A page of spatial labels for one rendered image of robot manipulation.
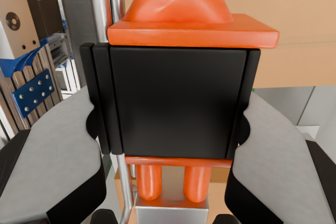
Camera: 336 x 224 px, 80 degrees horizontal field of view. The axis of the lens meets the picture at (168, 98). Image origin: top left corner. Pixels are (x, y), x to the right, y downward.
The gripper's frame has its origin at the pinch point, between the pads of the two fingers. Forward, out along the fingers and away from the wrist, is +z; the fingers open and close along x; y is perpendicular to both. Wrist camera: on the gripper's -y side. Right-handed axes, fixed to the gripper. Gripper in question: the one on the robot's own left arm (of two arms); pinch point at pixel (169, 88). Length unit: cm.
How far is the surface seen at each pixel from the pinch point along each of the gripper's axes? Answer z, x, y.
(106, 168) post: 81, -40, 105
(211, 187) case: 31, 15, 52
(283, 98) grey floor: 125, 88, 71
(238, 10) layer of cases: 71, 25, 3
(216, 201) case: 31, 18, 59
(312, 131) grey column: 123, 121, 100
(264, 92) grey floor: 125, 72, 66
